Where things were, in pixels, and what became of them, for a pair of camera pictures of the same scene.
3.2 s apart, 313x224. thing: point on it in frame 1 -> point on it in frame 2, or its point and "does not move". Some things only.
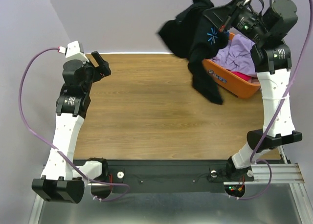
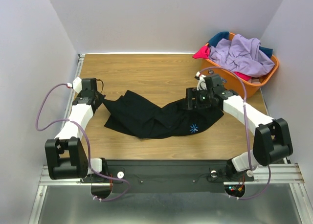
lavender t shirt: [236, 56] does not move
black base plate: [175, 176] does not move
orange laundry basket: [241, 85] does not move
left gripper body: [100, 72] -> [100, 96]
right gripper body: [226, 16] -> [190, 100]
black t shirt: [193, 35] -> [132, 112]
